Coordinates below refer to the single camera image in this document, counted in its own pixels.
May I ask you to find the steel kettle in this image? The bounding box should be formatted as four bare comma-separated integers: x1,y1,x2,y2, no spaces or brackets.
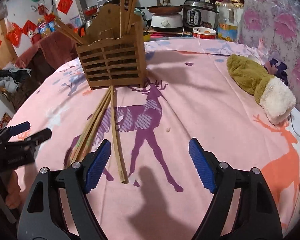
77,17,100,37

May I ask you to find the single wooden chopstick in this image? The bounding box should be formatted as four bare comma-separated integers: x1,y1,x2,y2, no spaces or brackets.
129,0,140,30
119,0,126,37
126,0,137,34
54,17,88,44
55,24,84,46

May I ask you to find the wooden cabinet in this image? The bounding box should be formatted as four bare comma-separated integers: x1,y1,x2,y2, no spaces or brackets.
0,17,18,81

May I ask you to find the red metal bowl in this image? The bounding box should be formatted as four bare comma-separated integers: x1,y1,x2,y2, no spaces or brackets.
84,5,99,16

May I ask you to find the floral plastic wall sheet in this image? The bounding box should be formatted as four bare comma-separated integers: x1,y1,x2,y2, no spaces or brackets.
240,0,300,120

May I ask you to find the pile of wooden chopsticks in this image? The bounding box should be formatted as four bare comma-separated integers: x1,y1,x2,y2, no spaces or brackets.
65,86,129,184

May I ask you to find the wooden slatted chopstick holder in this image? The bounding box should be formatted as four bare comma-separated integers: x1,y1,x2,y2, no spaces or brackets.
75,5,147,91

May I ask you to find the pink deer printed tablecloth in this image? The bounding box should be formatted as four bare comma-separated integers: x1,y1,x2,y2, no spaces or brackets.
5,37,300,240

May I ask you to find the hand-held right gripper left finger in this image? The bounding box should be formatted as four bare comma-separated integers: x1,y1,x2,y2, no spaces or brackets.
17,139,112,240

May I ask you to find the silver black pressure cooker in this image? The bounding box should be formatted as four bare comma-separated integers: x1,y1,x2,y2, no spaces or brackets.
183,0,219,32

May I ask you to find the green white plush slipper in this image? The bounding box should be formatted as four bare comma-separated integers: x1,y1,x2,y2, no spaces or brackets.
226,54,297,125

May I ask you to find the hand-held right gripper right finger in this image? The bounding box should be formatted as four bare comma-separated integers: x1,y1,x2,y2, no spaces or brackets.
189,138,283,240

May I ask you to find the red printed box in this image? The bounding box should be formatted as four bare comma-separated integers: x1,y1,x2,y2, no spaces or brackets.
0,112,13,131

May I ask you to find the red plastic bag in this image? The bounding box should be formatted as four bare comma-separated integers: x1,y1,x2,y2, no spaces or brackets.
6,22,23,47

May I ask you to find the red cloth covered table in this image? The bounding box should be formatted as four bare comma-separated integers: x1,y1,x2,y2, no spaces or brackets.
15,31,77,81

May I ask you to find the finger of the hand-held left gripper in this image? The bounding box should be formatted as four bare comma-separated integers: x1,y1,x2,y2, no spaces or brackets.
4,128,52,153
0,121,31,142

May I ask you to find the pile of grey black clothes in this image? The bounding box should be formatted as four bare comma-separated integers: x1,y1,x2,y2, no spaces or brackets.
0,67,33,93

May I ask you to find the purple cloth scrunchie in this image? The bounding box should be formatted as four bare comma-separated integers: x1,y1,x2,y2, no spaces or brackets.
264,58,289,85

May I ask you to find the copper frying pan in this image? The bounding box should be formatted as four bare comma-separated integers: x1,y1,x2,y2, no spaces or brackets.
147,5,184,14

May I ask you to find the person's left hand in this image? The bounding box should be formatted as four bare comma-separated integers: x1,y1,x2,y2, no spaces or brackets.
5,172,22,210

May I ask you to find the yellow cooking oil bottle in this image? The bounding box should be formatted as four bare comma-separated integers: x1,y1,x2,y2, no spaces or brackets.
37,17,52,39

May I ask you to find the red white bowl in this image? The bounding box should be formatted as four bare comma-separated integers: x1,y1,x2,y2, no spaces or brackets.
192,27,217,40

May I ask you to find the white electric cooker base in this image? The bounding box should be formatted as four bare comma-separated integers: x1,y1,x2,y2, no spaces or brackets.
151,13,184,32

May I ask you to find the clear plastic oil bottle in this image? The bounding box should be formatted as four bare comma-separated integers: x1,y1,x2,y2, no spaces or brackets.
217,0,240,43

